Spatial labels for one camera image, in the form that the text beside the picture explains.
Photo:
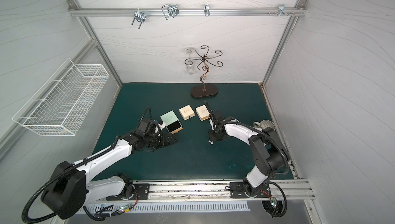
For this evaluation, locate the white wire basket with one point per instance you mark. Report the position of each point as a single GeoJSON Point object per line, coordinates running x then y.
{"type": "Point", "coordinates": [60, 106]}

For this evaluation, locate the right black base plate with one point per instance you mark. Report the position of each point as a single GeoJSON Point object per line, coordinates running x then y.
{"type": "Point", "coordinates": [239, 190]}

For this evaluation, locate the metal clamp right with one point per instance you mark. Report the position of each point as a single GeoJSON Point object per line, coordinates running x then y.
{"type": "Point", "coordinates": [281, 12]}

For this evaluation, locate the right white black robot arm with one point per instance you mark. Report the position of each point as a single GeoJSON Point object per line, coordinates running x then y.
{"type": "Point", "coordinates": [269, 154]}

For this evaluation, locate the clear glass on wall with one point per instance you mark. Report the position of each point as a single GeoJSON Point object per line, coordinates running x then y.
{"type": "Point", "coordinates": [189, 62]}

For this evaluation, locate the large cream drawer jewelry box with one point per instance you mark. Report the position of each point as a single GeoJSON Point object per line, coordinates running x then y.
{"type": "Point", "coordinates": [202, 113]}

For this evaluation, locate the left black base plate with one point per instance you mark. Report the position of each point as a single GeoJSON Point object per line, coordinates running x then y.
{"type": "Point", "coordinates": [130, 192]}

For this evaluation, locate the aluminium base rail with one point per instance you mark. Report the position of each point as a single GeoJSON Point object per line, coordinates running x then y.
{"type": "Point", "coordinates": [214, 190]}

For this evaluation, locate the mint green jewelry box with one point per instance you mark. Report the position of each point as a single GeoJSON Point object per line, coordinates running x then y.
{"type": "Point", "coordinates": [172, 122]}

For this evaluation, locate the small cream jewelry box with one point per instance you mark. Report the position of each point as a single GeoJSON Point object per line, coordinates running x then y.
{"type": "Point", "coordinates": [187, 112]}

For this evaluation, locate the metal hook clamp centre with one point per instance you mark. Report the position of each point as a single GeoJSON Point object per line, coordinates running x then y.
{"type": "Point", "coordinates": [170, 10]}

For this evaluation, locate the aluminium overhead rail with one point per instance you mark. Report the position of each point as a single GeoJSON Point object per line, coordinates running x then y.
{"type": "Point", "coordinates": [184, 12]}

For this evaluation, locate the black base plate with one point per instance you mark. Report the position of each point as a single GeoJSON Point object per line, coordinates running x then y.
{"type": "Point", "coordinates": [130, 192]}
{"type": "Point", "coordinates": [239, 190]}

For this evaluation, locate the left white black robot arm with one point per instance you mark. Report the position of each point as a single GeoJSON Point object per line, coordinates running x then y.
{"type": "Point", "coordinates": [72, 185]}

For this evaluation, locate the bronze swirl jewelry stand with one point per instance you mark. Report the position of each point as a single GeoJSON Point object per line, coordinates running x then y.
{"type": "Point", "coordinates": [206, 89]}

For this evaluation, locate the metal hook clamp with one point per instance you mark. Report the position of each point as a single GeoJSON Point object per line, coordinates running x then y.
{"type": "Point", "coordinates": [139, 17]}
{"type": "Point", "coordinates": [170, 10]}

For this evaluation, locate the grey ribbed ceramic cup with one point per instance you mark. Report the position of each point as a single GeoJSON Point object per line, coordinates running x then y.
{"type": "Point", "coordinates": [264, 124]}

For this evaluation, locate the white slotted cable duct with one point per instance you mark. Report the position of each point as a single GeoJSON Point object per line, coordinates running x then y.
{"type": "Point", "coordinates": [172, 207]}

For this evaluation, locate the metal ring clamp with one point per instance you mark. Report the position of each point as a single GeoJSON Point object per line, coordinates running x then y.
{"type": "Point", "coordinates": [206, 10]}

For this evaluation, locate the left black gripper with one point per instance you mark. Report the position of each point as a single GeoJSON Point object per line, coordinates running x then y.
{"type": "Point", "coordinates": [165, 139]}

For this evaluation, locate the metal hook clamp left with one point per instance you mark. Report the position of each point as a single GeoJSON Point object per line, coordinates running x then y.
{"type": "Point", "coordinates": [139, 17]}

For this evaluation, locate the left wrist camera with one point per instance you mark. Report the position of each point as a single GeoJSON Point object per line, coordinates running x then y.
{"type": "Point", "coordinates": [150, 127]}

